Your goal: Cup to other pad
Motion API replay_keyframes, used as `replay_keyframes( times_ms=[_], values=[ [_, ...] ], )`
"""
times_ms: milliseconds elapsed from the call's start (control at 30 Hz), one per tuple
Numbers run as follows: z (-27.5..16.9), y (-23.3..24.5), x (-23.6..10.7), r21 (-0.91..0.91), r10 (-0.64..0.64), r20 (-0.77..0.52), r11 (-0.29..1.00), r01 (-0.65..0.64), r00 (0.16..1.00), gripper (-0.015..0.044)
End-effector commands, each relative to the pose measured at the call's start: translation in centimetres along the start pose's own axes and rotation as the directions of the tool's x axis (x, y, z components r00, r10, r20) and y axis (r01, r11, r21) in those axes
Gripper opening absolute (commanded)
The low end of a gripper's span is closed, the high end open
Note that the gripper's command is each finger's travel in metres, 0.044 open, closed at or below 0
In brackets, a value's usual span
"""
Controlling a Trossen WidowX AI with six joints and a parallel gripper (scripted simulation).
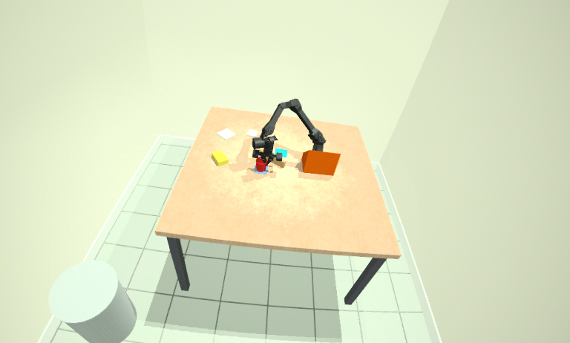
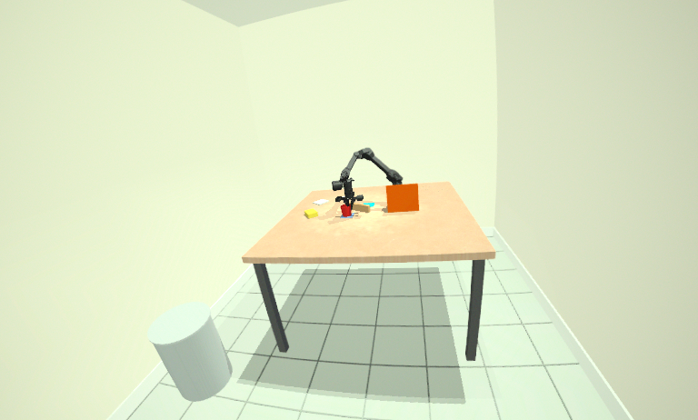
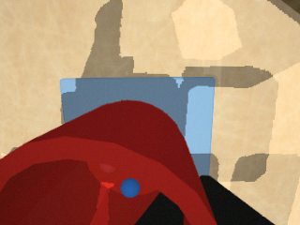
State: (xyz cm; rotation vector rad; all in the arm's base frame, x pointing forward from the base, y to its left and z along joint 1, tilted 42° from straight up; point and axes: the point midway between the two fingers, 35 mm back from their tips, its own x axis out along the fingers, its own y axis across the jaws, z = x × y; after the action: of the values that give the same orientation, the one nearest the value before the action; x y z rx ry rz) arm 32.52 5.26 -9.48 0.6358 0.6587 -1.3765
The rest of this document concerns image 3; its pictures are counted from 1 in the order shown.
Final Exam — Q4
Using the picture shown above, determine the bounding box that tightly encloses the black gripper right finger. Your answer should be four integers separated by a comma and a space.
200, 175, 275, 225

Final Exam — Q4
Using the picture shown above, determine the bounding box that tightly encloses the blue marble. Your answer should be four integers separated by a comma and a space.
121, 177, 140, 198

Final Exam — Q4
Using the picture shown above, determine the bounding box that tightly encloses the red cup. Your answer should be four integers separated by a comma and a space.
0, 100, 217, 225

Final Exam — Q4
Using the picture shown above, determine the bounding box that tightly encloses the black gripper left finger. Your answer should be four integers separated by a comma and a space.
135, 192, 185, 225

